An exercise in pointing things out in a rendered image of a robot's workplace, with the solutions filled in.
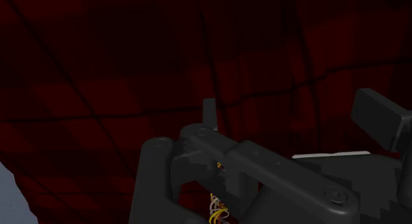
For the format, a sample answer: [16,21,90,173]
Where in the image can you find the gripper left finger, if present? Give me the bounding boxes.
[128,98,360,224]

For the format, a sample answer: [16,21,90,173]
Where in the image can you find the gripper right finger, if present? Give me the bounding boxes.
[350,87,412,204]

